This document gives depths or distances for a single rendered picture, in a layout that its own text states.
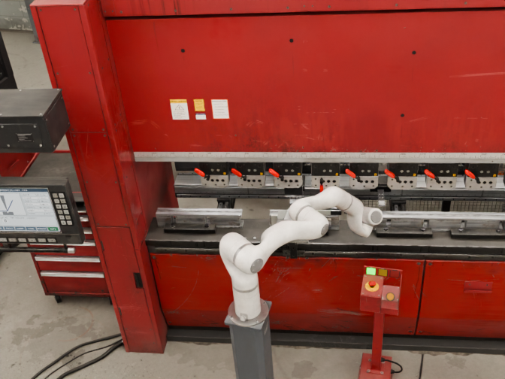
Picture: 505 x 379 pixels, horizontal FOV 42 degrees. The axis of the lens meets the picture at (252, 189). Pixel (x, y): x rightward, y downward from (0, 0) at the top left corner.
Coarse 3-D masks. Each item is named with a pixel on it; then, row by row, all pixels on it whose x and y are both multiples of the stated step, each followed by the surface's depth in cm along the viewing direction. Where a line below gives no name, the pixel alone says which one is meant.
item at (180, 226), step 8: (168, 224) 377; (176, 224) 376; (184, 224) 376; (192, 224) 375; (200, 224) 375; (176, 232) 374; (184, 232) 373; (192, 232) 373; (200, 232) 372; (208, 232) 371
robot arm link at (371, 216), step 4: (364, 208) 332; (368, 208) 330; (372, 208) 327; (376, 208) 326; (364, 212) 329; (368, 212) 326; (372, 212) 325; (376, 212) 326; (380, 212) 327; (364, 216) 328; (368, 216) 325; (372, 216) 325; (376, 216) 326; (380, 216) 327; (364, 220) 329; (368, 220) 326; (372, 220) 325; (376, 220) 326; (380, 220) 327; (368, 224) 329; (372, 224) 327; (376, 224) 327
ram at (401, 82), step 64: (128, 64) 318; (192, 64) 314; (256, 64) 310; (320, 64) 307; (384, 64) 303; (448, 64) 300; (192, 128) 336; (256, 128) 332; (320, 128) 328; (384, 128) 324; (448, 128) 320
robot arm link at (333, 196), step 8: (328, 192) 301; (336, 192) 302; (344, 192) 306; (304, 200) 304; (312, 200) 302; (320, 200) 301; (328, 200) 300; (336, 200) 302; (344, 200) 305; (296, 208) 302; (320, 208) 306; (344, 208) 310; (296, 216) 301
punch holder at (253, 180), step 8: (240, 168) 348; (248, 168) 347; (256, 168) 346; (264, 168) 347; (248, 176) 350; (256, 176) 349; (264, 176) 349; (240, 184) 354; (248, 184) 353; (256, 184) 352; (264, 184) 352
